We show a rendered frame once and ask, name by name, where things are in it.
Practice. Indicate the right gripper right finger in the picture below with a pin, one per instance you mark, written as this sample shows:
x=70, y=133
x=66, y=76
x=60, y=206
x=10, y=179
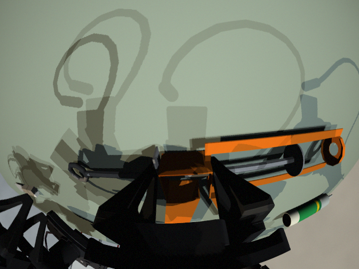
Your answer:
x=239, y=202

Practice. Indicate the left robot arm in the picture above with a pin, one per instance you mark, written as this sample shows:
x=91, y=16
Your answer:
x=62, y=254

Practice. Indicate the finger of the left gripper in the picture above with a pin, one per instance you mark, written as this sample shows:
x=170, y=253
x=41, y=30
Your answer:
x=36, y=253
x=9, y=239

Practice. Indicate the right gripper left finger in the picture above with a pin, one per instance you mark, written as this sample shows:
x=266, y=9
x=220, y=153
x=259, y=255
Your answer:
x=124, y=204

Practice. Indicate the white sealant cartridge with green and yellow stripes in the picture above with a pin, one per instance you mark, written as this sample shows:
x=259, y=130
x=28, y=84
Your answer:
x=300, y=213

